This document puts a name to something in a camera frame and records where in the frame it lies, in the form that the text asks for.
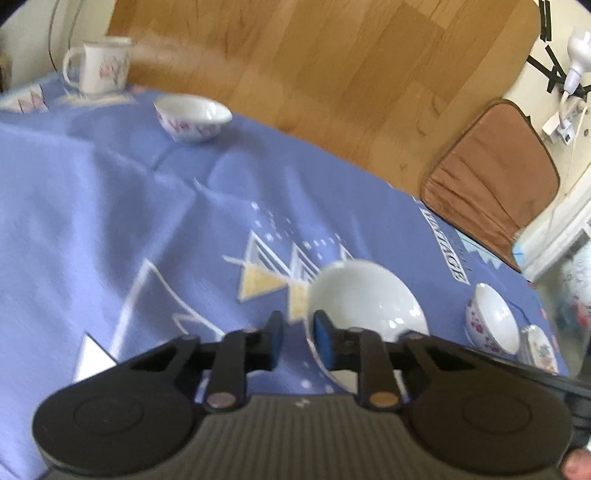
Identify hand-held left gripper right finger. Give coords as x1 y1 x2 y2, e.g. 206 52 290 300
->
311 310 468 411

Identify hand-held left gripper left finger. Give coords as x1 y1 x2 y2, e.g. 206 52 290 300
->
129 310 285 413

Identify white floral bowl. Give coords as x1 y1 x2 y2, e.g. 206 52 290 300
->
305 260 429 395
464 282 522 356
154 95 233 144

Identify white floral plate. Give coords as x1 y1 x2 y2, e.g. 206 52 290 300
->
519 324 560 374

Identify person's right hand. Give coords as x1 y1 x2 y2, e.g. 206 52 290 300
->
561 450 591 480

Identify white framed glass door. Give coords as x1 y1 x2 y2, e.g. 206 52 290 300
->
536 244 591 379

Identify blue printed tablecloth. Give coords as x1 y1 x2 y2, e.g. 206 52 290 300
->
0 76 571 480

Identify brown seat cushion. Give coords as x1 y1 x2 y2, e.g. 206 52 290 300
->
419 99 560 273

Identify white power adapter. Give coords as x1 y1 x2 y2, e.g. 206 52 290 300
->
542 114 579 145

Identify white floral mug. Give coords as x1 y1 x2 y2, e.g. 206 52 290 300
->
62 38 134 97

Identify black tape strips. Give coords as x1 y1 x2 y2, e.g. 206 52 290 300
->
529 0 568 93

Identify white wall device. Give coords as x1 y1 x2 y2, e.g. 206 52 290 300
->
561 28 591 100

